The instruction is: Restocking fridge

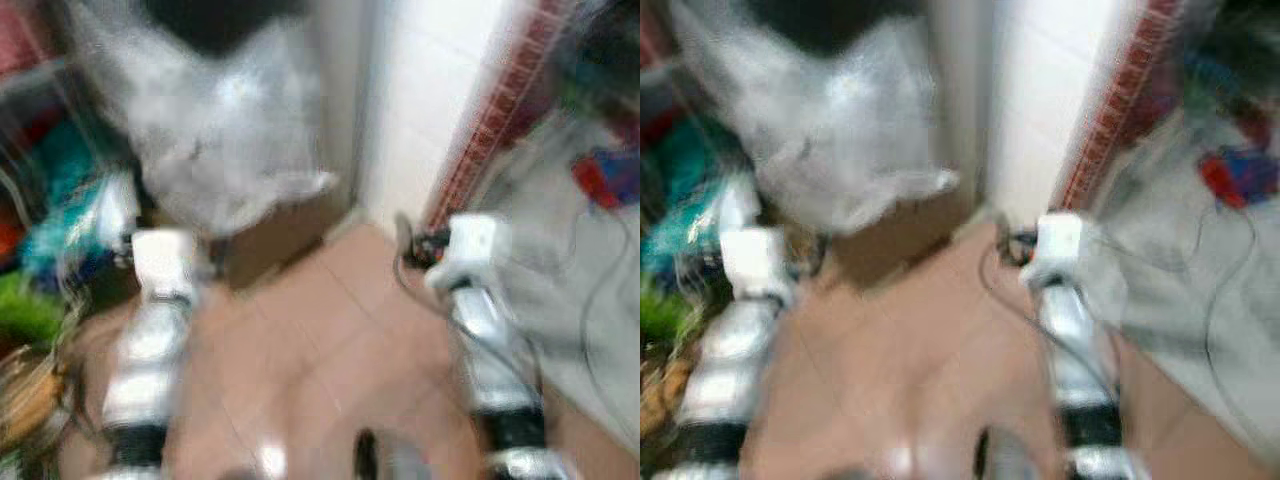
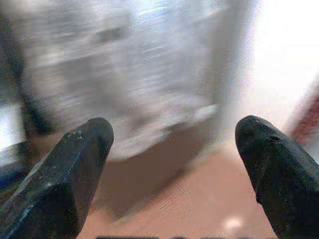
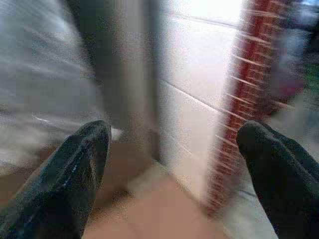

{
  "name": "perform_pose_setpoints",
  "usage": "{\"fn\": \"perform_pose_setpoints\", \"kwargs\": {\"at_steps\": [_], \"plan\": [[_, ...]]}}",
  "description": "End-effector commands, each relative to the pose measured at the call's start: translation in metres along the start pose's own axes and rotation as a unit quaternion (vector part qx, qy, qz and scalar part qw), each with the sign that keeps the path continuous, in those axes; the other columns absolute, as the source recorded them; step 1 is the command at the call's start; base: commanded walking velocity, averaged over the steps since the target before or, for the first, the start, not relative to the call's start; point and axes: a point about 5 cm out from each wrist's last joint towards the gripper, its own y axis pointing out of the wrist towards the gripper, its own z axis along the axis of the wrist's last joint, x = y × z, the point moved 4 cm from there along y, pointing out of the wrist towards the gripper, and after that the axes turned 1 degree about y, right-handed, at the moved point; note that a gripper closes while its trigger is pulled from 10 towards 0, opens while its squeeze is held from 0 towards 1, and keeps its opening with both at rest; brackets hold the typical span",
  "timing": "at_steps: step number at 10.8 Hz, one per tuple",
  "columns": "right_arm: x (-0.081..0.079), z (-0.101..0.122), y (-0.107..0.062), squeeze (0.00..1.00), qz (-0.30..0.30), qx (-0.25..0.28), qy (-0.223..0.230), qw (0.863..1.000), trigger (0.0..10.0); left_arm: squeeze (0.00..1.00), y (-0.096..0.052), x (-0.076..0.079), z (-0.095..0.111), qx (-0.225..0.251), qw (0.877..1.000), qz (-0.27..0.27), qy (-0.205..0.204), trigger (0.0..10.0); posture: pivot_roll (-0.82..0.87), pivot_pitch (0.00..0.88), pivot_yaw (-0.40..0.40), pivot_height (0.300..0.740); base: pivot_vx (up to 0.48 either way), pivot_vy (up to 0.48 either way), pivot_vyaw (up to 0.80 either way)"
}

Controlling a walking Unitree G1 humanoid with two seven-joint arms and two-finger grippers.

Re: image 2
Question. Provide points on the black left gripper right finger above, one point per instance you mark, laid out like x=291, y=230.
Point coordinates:
x=281, y=174

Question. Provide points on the red patterned cloth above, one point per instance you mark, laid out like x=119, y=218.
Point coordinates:
x=307, y=119

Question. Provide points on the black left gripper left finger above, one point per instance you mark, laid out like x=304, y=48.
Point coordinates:
x=62, y=174

